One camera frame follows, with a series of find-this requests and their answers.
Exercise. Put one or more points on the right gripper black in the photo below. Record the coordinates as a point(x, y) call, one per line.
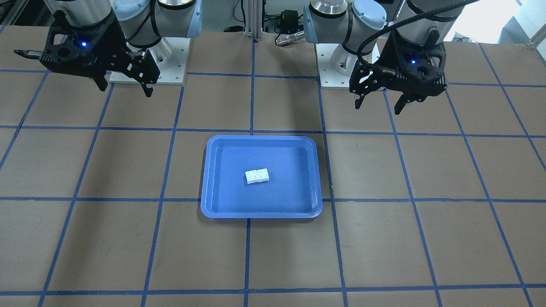
point(111, 41)

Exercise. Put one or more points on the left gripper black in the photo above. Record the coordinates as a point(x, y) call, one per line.
point(381, 54)

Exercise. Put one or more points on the white block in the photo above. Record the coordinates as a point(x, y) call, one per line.
point(263, 174)
point(252, 176)

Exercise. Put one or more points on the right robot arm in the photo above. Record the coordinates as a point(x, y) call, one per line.
point(143, 22)

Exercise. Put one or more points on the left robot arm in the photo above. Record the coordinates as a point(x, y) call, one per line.
point(362, 27)

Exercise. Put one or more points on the blue plastic tray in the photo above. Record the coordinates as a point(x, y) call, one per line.
point(293, 190)

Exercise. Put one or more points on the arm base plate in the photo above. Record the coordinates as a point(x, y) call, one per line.
point(335, 66)
point(171, 55)

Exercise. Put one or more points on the aluminium frame post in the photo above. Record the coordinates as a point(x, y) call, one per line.
point(253, 18)

